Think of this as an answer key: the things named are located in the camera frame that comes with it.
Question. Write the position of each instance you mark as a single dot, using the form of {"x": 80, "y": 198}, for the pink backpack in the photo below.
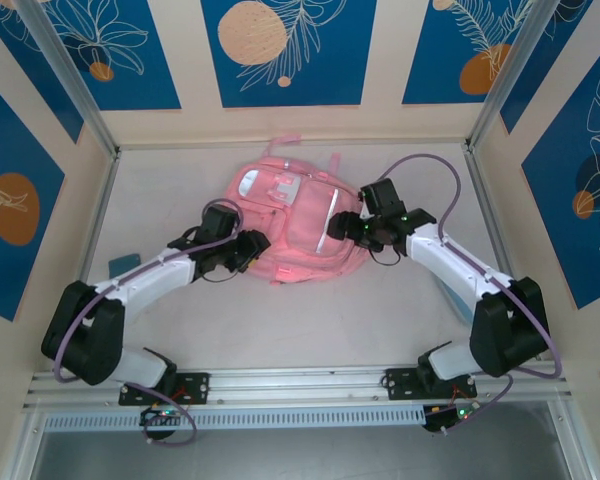
{"x": 300, "y": 225}

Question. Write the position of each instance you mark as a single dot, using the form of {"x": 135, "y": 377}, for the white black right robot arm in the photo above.
{"x": 445, "y": 260}

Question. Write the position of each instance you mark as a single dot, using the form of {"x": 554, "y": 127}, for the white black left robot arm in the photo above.
{"x": 150, "y": 276}

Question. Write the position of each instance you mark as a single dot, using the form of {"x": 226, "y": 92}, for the small teal pouch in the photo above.
{"x": 122, "y": 264}

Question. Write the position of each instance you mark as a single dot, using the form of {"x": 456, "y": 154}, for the light blue pencil case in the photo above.
{"x": 456, "y": 303}

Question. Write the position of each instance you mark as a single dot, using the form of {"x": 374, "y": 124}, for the small controller board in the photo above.
{"x": 455, "y": 415}
{"x": 160, "y": 415}

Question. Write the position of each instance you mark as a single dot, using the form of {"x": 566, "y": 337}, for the grey metal panel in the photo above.
{"x": 300, "y": 455}

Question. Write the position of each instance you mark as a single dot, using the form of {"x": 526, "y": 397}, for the aluminium side rail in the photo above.
{"x": 480, "y": 185}
{"x": 97, "y": 225}

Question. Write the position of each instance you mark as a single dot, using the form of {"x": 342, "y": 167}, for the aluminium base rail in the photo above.
{"x": 300, "y": 385}

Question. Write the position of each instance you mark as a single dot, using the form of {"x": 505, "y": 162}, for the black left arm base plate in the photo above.
{"x": 200, "y": 385}

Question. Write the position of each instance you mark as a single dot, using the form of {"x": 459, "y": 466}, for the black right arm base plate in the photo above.
{"x": 400, "y": 382}

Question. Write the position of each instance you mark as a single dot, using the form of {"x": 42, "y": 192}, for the aluminium frame post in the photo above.
{"x": 520, "y": 60}
{"x": 70, "y": 70}

